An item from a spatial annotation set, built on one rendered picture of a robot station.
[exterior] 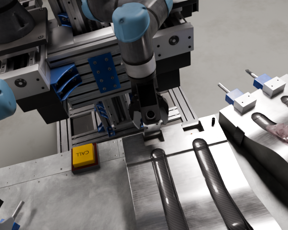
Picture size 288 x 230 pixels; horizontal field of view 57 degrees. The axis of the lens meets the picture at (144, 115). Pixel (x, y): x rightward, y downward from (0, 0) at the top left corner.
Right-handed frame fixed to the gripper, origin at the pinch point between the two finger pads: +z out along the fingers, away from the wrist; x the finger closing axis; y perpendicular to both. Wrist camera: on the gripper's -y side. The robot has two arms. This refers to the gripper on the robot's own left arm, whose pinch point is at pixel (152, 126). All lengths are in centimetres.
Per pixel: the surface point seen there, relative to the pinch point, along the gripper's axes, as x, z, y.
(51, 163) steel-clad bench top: 32.0, 4.6, -4.3
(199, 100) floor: -33, 85, 84
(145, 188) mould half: 3.3, -3.8, -20.9
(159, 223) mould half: 1.0, -5.5, -29.9
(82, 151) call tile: 21.0, 0.9, -4.6
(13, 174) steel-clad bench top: 44.0, 4.6, -6.0
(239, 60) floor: -74, 85, 119
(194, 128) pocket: -11.5, -1.7, -4.4
